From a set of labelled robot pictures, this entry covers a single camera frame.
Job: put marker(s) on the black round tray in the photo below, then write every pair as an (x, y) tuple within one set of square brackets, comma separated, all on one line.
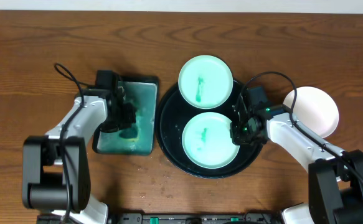
[(172, 115)]

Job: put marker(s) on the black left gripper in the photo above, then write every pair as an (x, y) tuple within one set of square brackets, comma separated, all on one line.
[(126, 115)]

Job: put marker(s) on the green yellow sponge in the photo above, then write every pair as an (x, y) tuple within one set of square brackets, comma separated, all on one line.
[(130, 134)]

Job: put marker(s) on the mint plate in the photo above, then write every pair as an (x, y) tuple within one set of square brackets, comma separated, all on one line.
[(205, 82), (207, 142)]

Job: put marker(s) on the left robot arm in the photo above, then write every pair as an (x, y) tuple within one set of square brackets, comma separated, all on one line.
[(55, 172)]

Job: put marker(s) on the black rectangular water tray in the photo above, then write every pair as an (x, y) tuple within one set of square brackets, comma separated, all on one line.
[(142, 93)]

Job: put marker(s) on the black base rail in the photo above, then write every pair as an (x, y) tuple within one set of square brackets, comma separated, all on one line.
[(137, 218)]

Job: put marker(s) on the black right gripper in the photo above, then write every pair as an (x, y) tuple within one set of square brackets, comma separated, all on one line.
[(236, 137)]

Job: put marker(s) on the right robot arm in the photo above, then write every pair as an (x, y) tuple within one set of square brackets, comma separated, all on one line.
[(335, 175)]

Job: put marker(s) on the white plate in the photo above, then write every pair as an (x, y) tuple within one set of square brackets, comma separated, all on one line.
[(316, 110)]

